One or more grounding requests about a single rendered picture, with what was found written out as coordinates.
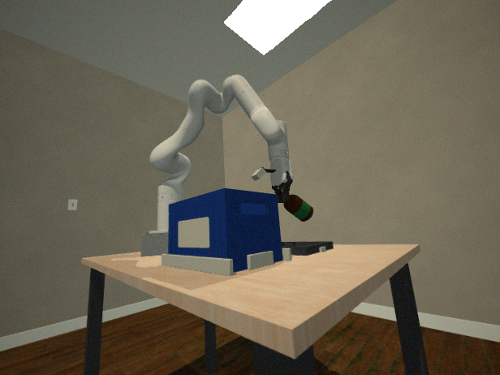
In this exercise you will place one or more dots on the brown glass bottle with green label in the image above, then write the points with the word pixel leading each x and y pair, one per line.
pixel 298 207

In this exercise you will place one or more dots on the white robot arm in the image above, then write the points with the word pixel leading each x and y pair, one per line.
pixel 165 156

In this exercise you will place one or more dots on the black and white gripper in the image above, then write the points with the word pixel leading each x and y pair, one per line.
pixel 282 178

